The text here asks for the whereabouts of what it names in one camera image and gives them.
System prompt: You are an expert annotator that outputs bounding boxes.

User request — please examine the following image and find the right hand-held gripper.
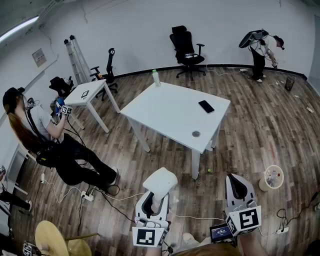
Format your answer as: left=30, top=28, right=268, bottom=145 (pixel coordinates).
left=223, top=173, right=263, bottom=237

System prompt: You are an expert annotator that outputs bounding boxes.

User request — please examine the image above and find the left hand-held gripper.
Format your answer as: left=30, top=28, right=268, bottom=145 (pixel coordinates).
left=131, top=190, right=172, bottom=249

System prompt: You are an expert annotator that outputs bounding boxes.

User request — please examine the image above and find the cream wastebasket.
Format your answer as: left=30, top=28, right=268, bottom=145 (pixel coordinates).
left=258, top=164, right=285, bottom=192

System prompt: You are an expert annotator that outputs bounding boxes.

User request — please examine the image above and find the small black screen device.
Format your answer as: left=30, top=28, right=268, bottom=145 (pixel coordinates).
left=209, top=223, right=236, bottom=244

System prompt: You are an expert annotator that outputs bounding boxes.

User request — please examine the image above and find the black smartphone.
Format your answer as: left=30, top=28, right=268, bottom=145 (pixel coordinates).
left=198, top=99, right=215, bottom=115

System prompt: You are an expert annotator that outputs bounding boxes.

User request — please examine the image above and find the large white table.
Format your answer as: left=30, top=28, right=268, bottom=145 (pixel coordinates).
left=119, top=81, right=231, bottom=180

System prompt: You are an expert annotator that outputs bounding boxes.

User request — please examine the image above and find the yellow wooden chair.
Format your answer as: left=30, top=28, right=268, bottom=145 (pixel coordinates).
left=34, top=220, right=100, bottom=256

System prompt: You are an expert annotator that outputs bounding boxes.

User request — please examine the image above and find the black mesh bin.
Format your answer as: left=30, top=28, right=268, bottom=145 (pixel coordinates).
left=284, top=76, right=296, bottom=92

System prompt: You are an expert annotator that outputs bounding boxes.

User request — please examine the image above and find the white bottle with green cap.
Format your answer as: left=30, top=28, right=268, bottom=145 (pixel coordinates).
left=151, top=69, right=162, bottom=87

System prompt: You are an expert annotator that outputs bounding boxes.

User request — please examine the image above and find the small white table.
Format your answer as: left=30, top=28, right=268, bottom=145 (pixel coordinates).
left=63, top=79, right=121, bottom=134

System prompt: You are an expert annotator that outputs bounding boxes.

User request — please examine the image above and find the white side table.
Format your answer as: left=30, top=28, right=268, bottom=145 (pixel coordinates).
left=4, top=143, right=37, bottom=196

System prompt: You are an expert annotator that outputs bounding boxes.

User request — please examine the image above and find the black low office chair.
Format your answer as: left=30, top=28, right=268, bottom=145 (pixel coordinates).
left=48, top=76, right=75, bottom=98

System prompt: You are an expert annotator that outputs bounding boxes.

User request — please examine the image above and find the black high-back office chair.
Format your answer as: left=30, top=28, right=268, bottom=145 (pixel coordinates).
left=169, top=25, right=207, bottom=81

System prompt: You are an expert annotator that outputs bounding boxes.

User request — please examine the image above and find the folded aluminium ladder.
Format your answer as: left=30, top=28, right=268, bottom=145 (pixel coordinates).
left=63, top=34, right=91, bottom=85

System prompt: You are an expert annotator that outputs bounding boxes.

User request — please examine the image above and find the ceiling light strip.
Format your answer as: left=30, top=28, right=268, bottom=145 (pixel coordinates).
left=0, top=16, right=40, bottom=43

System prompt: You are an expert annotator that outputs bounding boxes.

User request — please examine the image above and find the black floor cable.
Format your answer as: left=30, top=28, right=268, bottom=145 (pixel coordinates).
left=93, top=187, right=137, bottom=224

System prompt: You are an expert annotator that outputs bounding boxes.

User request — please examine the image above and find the white floor cable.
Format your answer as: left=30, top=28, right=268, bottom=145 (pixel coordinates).
left=99, top=191, right=226, bottom=222

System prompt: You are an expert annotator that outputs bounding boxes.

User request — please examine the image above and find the black chair with ring headrest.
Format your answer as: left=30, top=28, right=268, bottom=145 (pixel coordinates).
left=89, top=47, right=119, bottom=102

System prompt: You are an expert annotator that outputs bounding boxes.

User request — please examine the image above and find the framed wall notice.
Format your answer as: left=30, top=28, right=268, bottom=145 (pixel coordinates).
left=31, top=48, right=47, bottom=68

